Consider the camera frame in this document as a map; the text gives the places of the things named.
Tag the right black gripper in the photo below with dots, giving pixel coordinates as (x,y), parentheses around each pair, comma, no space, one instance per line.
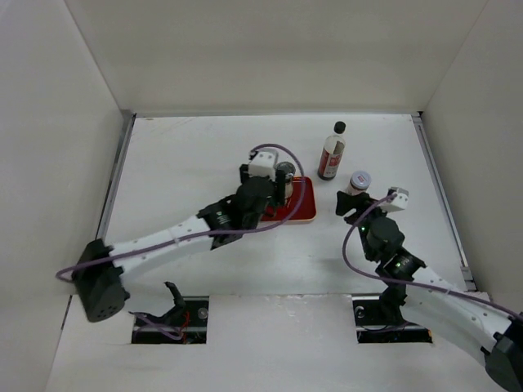
(346,202)

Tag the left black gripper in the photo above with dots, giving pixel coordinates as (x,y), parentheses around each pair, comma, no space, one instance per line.
(278,191)

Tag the silver-lid glass salt shaker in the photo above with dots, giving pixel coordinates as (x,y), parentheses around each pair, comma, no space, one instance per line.
(289,171)

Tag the white-lid seasoning jar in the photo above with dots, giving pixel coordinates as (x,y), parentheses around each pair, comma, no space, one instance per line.
(358,183)

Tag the soy sauce bottle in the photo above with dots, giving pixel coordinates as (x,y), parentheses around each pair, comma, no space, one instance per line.
(332,152)

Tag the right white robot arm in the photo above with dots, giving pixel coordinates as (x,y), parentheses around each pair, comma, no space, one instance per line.
(490,333)

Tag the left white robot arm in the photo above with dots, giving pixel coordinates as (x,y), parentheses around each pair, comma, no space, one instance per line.
(103,270)

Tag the red gold-rimmed tray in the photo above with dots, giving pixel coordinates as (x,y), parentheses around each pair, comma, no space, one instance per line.
(307,209)

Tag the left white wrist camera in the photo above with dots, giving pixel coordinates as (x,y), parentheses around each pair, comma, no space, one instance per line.
(262,163)

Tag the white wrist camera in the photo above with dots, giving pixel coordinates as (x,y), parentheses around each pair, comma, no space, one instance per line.
(399,202)
(262,163)

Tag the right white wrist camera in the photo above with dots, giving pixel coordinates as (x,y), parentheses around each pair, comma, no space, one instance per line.
(399,202)

